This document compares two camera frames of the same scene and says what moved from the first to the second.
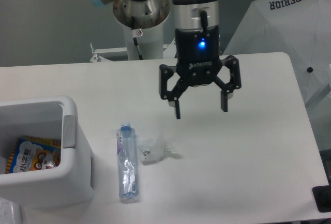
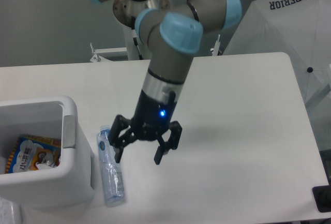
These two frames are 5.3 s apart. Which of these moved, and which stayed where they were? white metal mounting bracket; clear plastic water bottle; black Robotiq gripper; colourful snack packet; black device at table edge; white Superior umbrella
Moved: black Robotiq gripper; clear plastic water bottle
Stayed: colourful snack packet; black device at table edge; white Superior umbrella; white metal mounting bracket
